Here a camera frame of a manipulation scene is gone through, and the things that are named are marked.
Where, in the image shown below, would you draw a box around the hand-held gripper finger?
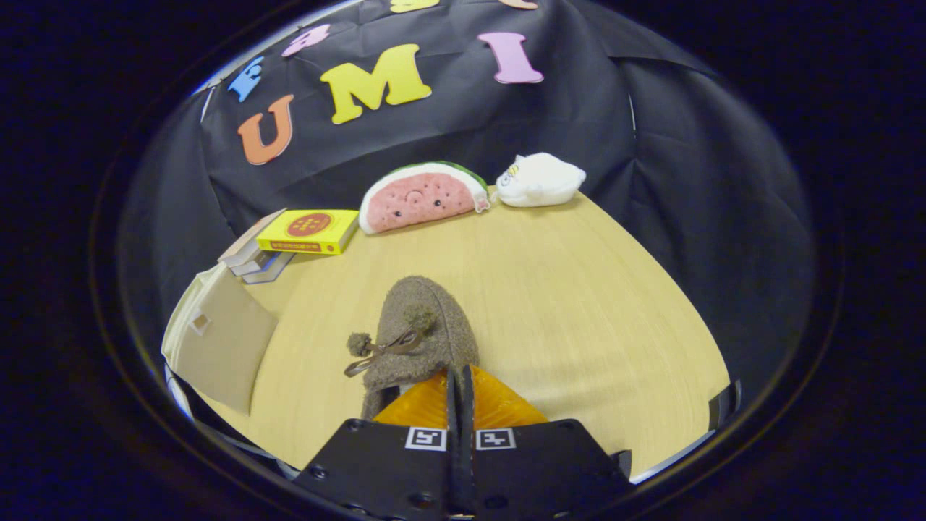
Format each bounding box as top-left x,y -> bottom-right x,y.
461,364 -> 630,521
292,368 -> 462,521

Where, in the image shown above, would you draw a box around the brown fuzzy shoe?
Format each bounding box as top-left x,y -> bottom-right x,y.
344,275 -> 480,420

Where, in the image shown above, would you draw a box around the cream storage box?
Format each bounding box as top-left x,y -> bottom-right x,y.
161,263 -> 279,416

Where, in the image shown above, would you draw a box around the watermelon slice plush toy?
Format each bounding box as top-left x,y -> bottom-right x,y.
358,161 -> 491,236

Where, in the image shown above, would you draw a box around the blue book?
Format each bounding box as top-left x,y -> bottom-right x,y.
242,251 -> 296,285

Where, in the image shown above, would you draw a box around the yellow book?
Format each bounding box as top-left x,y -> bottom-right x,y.
256,209 -> 360,256

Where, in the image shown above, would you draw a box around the white plush toy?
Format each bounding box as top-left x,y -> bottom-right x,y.
496,152 -> 587,208

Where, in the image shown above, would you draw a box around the beige book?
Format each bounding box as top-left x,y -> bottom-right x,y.
217,208 -> 288,267

